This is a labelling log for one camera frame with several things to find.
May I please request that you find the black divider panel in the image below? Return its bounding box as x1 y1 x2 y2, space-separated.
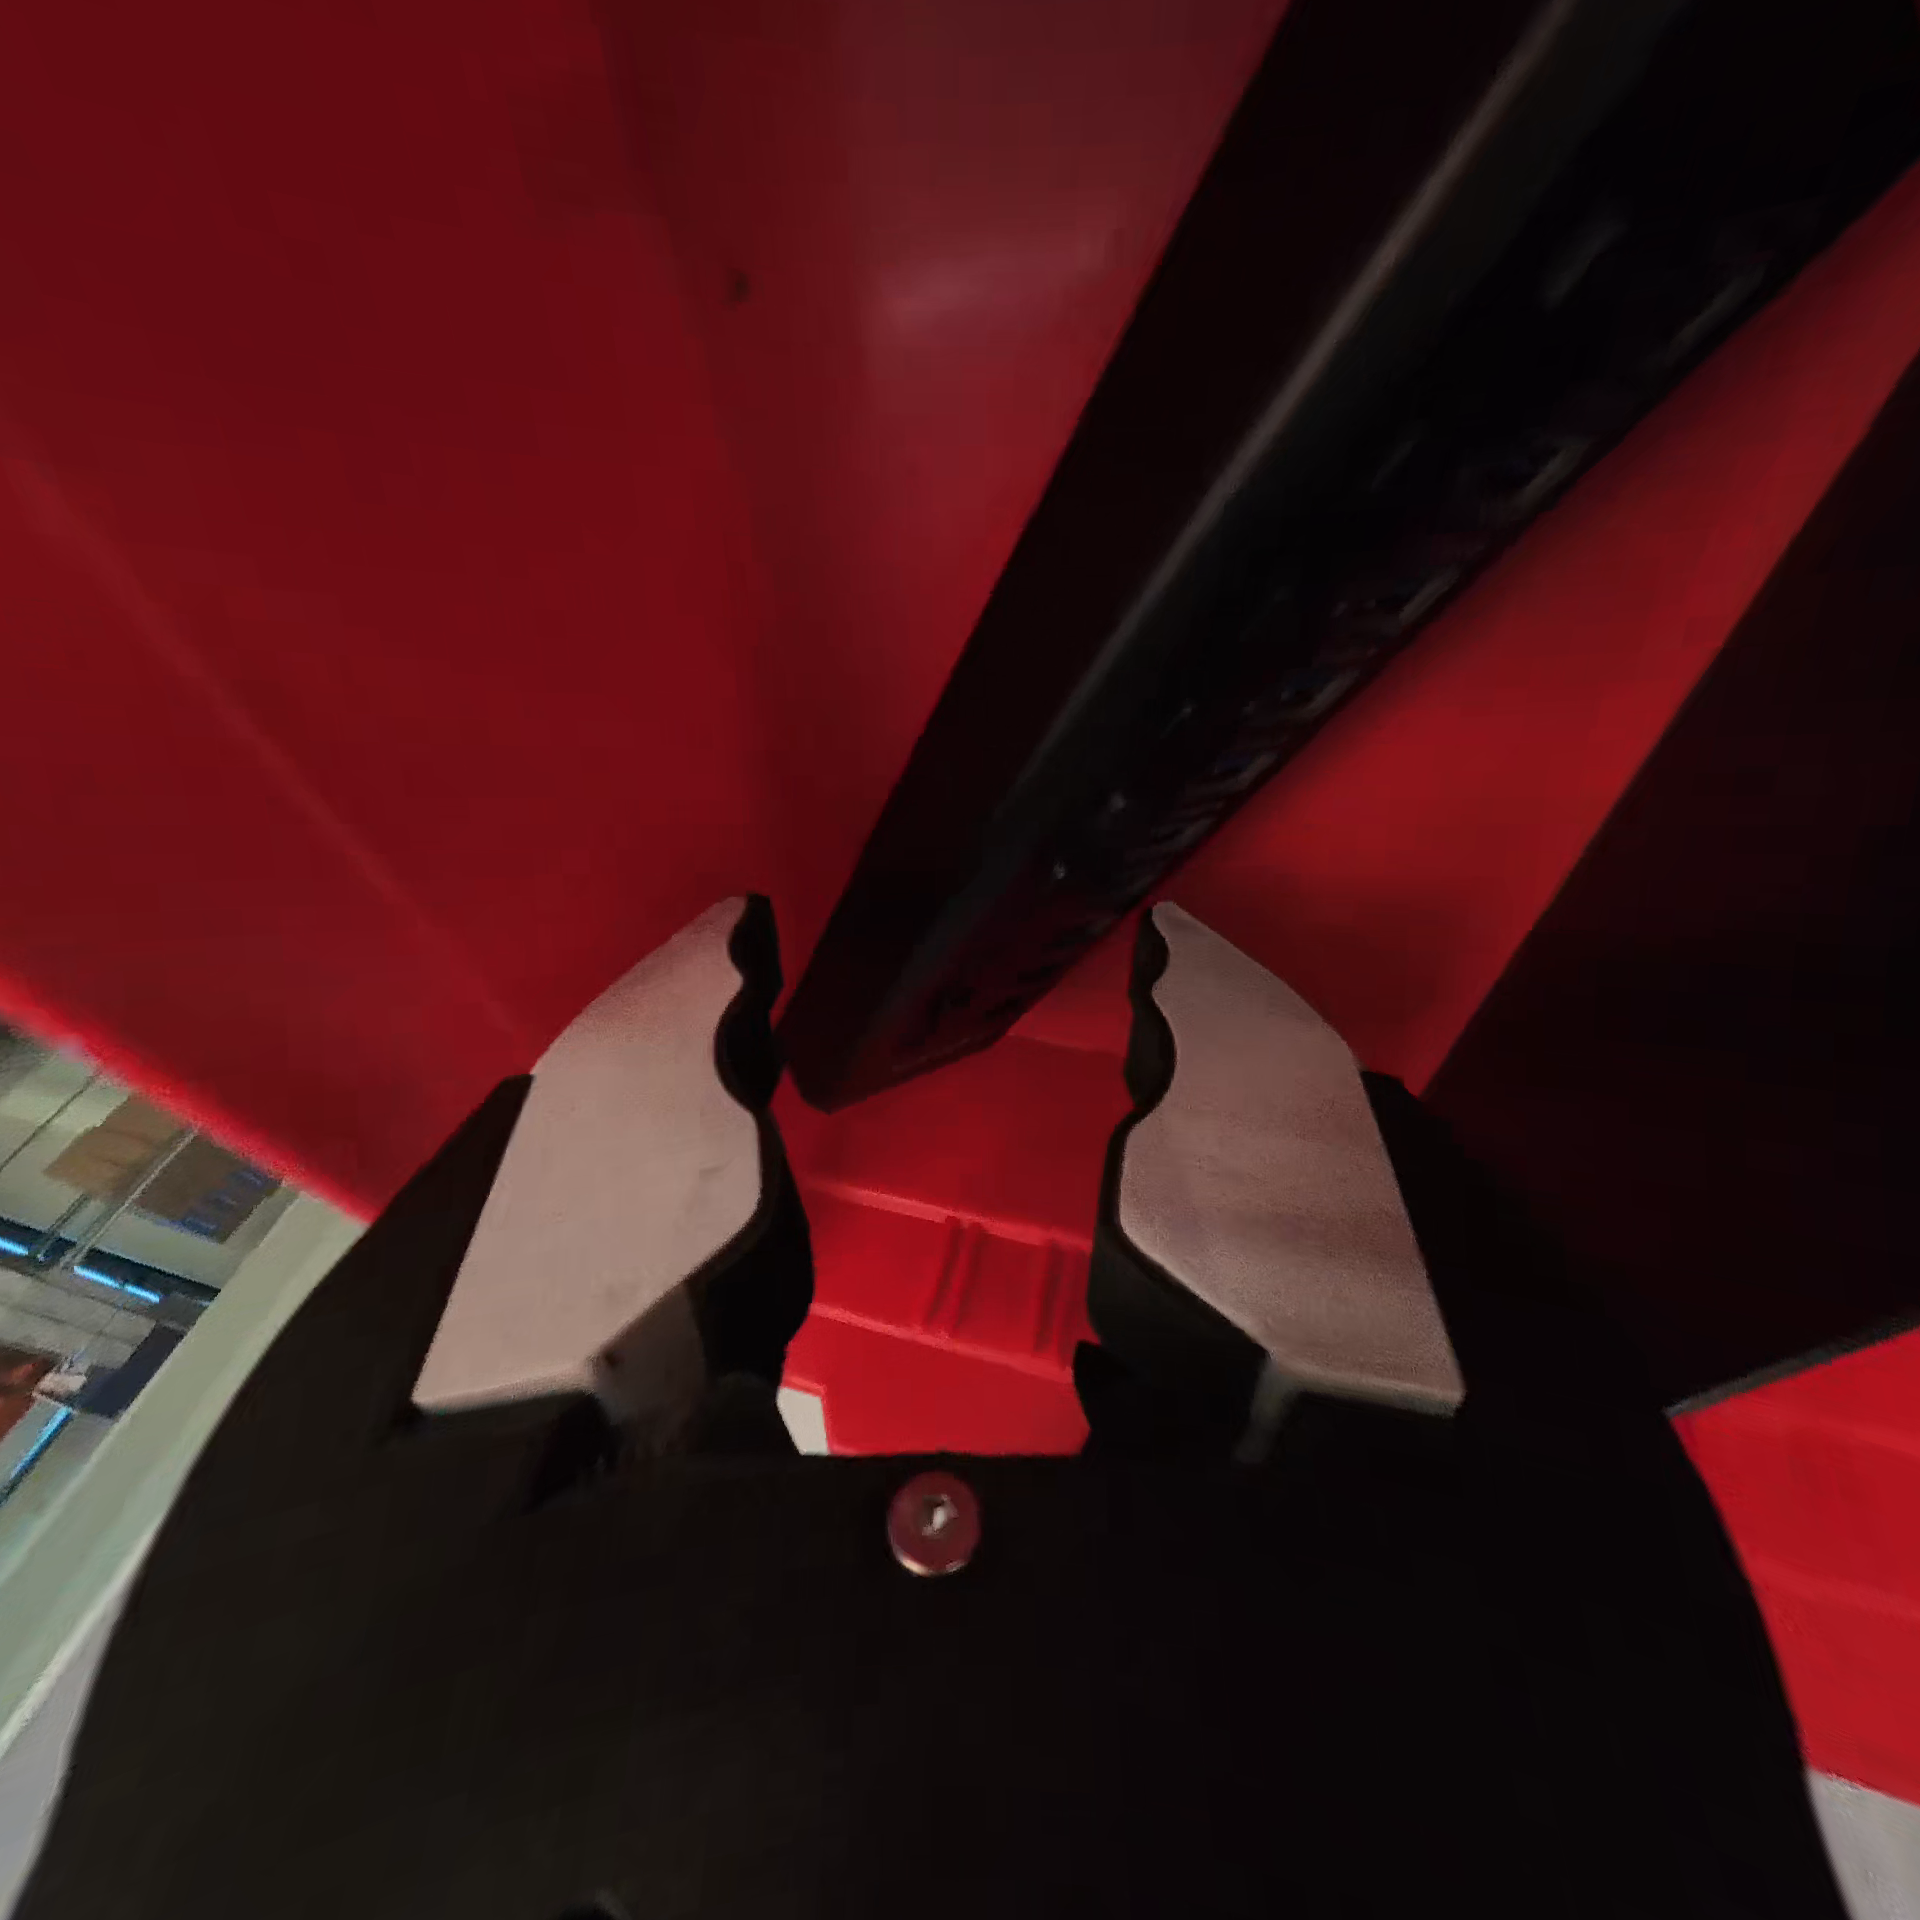
1416 406 1920 1415

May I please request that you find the black usb hub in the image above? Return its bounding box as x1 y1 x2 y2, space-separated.
777 0 1920 1115

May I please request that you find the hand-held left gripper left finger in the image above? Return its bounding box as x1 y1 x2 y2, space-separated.
406 895 817 1450

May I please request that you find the red plastic bin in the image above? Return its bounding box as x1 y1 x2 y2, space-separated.
0 0 1920 1818

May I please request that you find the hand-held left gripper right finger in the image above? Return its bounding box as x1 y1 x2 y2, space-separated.
1087 902 1466 1466

